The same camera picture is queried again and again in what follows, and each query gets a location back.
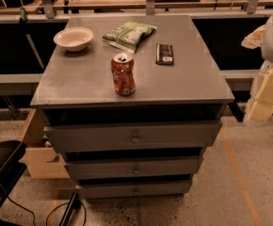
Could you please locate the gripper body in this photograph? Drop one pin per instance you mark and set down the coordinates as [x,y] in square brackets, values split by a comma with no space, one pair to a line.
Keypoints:
[260,106]

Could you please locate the grey drawer cabinet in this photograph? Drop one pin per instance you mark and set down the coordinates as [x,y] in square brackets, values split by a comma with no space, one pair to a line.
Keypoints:
[77,88]

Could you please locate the grey top drawer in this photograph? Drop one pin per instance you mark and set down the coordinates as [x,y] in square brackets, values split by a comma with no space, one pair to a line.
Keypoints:
[132,136]

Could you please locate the grey drawer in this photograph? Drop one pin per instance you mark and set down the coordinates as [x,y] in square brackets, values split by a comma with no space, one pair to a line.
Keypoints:
[132,136]
[136,189]
[103,169]

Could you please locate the dark chocolate bar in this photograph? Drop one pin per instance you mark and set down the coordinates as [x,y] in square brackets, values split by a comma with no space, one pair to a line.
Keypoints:
[164,54]

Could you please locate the green chip bag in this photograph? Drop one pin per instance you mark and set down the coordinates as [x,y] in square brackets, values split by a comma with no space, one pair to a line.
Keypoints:
[128,36]

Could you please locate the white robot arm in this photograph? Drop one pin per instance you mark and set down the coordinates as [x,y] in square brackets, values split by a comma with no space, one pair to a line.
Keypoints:
[261,37]

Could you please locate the white bowl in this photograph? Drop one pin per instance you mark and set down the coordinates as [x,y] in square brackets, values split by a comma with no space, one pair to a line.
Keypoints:
[73,39]

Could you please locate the grey bottom drawer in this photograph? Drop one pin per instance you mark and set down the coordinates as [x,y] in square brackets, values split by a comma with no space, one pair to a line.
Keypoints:
[136,189]

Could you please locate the grey middle drawer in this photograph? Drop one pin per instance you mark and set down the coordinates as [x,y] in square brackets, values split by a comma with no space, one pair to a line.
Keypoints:
[103,169]

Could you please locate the red crushed soda can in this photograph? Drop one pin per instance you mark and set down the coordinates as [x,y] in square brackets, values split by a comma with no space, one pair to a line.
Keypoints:
[122,65]

